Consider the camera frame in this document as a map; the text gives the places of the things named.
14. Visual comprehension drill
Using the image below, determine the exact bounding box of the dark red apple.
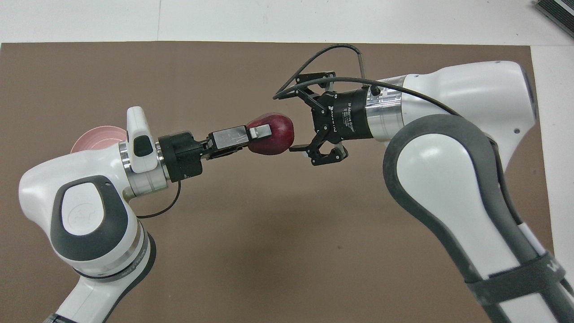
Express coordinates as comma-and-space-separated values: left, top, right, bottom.
247, 113, 296, 156

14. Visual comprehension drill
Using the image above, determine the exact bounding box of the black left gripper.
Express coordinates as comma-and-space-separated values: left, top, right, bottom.
157, 123, 273, 182

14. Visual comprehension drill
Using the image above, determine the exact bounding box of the dark grey ribbed device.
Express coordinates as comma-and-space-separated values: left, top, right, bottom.
533, 0, 574, 26

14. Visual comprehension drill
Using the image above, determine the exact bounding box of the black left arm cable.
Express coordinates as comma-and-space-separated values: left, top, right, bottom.
135, 179, 182, 219

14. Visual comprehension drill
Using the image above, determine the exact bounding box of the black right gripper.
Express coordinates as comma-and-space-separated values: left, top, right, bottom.
273, 70, 374, 167

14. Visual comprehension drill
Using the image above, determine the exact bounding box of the pink plate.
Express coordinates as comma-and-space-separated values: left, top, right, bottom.
70, 126, 129, 155

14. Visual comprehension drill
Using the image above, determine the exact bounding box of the brown table mat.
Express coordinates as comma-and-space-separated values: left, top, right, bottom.
0, 41, 563, 323

